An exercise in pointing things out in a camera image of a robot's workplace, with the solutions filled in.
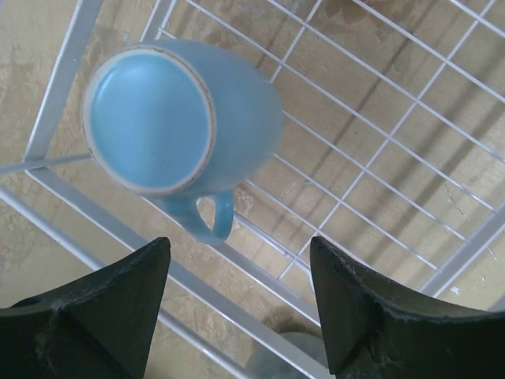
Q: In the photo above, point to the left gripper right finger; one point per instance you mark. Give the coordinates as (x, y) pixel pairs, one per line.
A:
(375, 327)

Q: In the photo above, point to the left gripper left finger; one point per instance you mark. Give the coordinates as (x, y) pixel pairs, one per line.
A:
(98, 326)

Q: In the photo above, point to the grey-blue round mug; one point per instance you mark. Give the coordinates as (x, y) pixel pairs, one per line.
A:
(290, 355)

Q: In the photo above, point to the light blue mug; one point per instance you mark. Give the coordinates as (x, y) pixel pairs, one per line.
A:
(183, 122)

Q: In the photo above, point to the pink tumbler cup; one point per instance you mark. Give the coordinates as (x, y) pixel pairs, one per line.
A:
(376, 2)

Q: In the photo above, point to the white wire dish rack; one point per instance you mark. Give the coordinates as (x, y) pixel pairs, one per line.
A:
(393, 150)

